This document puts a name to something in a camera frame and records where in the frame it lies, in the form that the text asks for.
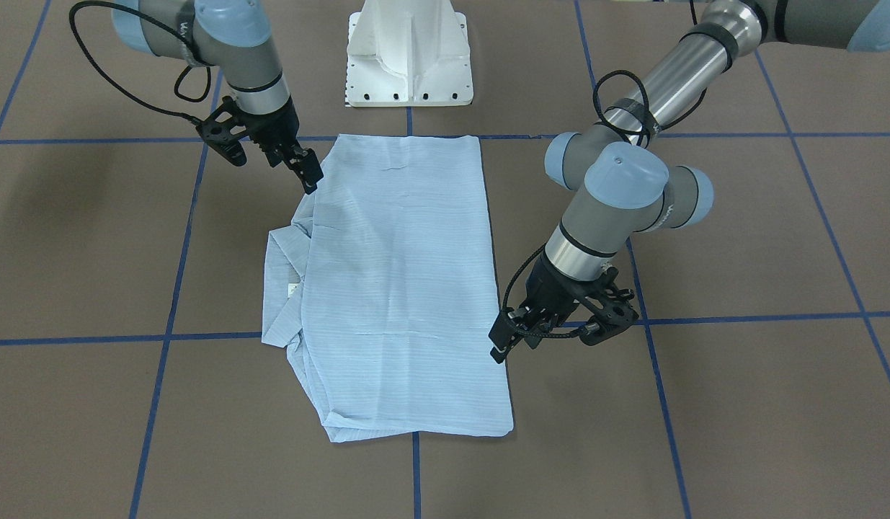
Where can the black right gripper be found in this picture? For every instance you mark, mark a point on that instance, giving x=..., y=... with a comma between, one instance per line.
x=274, y=129

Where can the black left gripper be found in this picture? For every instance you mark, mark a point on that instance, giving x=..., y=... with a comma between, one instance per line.
x=550, y=291

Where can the light blue button-up shirt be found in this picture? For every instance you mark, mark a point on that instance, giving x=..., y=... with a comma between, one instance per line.
x=382, y=292

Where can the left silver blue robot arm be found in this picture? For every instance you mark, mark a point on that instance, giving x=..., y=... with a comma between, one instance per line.
x=621, y=188

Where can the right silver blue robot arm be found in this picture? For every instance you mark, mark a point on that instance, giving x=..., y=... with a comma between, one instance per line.
x=236, y=37

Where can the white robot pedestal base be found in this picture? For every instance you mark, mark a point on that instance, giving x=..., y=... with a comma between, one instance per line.
x=408, y=54

